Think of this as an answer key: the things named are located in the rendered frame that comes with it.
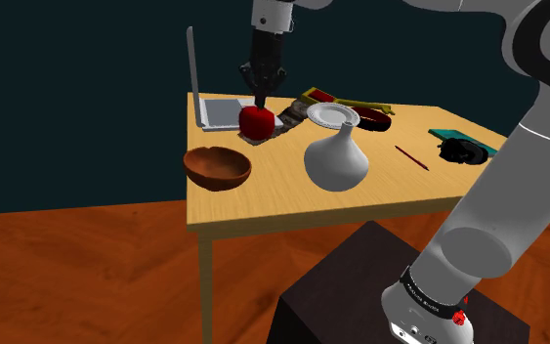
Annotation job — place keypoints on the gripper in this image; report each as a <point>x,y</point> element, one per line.
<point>268,50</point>

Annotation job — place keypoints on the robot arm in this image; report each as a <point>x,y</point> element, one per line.
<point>498,209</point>

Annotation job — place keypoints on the red apple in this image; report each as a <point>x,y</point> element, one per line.
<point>257,124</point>

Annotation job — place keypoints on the grey patterned flat book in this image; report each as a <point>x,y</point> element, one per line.
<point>293,114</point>

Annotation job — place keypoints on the silver laptop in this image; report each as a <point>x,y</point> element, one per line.
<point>220,112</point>

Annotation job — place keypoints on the white plate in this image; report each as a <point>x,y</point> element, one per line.
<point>331,115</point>

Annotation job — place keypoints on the brown wooden bowl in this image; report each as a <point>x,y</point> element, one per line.
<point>216,169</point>

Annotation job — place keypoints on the white vase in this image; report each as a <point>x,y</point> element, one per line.
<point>336,162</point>

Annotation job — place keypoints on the light wooden table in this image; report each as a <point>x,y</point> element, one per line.
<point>274,190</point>

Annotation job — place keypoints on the dark red round bowl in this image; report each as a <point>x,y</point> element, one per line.
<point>374,121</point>

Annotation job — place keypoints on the red pencil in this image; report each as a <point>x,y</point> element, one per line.
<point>412,158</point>

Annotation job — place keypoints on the teal book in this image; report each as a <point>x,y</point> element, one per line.
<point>446,133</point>

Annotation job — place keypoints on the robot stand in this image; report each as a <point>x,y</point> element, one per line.
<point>341,286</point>

